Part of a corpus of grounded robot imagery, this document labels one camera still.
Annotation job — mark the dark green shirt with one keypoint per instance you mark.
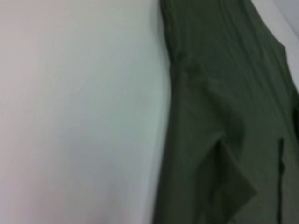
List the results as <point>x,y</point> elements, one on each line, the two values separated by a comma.
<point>222,116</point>

